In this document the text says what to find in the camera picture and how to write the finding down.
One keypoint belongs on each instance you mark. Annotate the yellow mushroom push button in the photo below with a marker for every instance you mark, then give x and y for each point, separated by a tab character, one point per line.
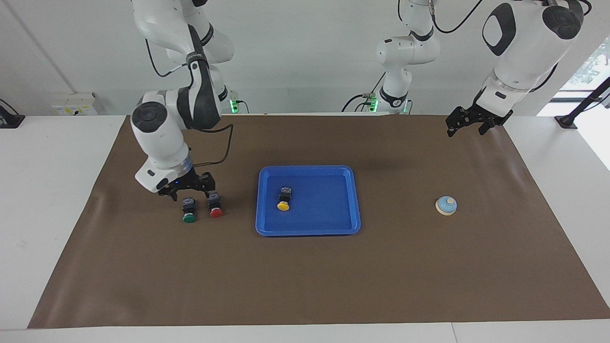
284	205

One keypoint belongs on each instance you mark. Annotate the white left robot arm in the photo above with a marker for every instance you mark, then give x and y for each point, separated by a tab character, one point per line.
519	52

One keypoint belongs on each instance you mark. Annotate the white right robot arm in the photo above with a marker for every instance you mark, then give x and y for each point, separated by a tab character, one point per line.
157	138

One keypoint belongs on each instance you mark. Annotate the black desk mount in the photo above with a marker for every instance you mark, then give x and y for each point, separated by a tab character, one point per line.
9	119

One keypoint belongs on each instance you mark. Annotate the white wall socket box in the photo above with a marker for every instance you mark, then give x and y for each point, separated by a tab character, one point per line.
74	104

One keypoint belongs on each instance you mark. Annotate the green mushroom push button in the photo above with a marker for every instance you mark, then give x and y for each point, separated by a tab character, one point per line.
189	216

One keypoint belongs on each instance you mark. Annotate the blue plastic tray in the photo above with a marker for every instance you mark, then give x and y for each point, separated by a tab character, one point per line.
324	209

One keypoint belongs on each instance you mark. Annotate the light blue service bell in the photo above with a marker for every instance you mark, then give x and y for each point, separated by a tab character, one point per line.
447	206

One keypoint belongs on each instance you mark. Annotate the black clamp stand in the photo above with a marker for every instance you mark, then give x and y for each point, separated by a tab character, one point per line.
567	120

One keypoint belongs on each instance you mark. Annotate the brown table mat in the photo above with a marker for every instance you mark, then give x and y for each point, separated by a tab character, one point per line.
190	276

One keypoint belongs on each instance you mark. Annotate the red mushroom push button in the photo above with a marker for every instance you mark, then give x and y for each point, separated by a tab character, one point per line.
216	212

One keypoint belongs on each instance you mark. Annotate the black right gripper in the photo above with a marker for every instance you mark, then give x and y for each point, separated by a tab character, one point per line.
190	181

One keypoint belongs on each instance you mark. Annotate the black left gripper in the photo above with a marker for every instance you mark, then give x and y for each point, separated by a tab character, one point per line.
476	116

